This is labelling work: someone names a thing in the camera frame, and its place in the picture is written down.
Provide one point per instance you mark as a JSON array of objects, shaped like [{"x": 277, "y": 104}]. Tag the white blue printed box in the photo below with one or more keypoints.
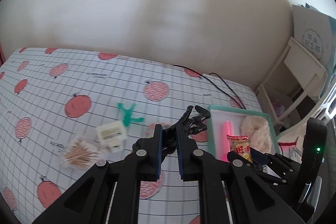
[{"x": 316, "y": 32}]

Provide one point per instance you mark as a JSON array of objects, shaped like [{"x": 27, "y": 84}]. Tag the pink hair comb clip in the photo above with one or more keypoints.
[{"x": 227, "y": 130}]

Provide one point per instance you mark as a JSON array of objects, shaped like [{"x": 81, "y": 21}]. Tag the green plastic figurine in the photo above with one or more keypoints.
[{"x": 128, "y": 115}]

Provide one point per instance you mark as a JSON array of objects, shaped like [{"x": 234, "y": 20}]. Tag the black hair claw clip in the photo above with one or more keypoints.
[{"x": 192, "y": 122}]

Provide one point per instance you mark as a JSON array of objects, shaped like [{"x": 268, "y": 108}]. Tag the white floss pick box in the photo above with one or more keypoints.
[{"x": 112, "y": 135}]

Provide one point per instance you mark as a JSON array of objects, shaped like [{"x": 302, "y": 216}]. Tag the pomegranate pattern grid tablecloth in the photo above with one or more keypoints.
[{"x": 50, "y": 95}]

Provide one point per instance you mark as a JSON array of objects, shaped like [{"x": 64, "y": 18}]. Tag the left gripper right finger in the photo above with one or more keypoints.
[{"x": 180, "y": 150}]

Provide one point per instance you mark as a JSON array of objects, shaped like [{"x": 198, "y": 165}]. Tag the cream lace scrunchie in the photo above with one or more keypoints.
[{"x": 258, "y": 132}]

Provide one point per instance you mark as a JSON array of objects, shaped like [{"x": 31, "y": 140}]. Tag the white wooden shelf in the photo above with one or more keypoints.
[{"x": 295, "y": 76}]

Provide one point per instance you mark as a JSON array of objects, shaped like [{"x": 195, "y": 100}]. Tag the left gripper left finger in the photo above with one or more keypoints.
[{"x": 157, "y": 150}]

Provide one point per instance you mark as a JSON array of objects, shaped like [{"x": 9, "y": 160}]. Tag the cotton swab pack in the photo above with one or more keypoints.
[{"x": 80, "y": 153}]

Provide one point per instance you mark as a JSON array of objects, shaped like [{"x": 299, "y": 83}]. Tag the pink yarn item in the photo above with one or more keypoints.
[{"x": 279, "y": 108}]

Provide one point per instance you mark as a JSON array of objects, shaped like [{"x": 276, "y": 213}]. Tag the teal storage box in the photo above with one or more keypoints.
[{"x": 219, "y": 114}]

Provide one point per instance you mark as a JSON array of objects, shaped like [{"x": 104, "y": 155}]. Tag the red yellow snack packet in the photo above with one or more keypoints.
[{"x": 240, "y": 145}]

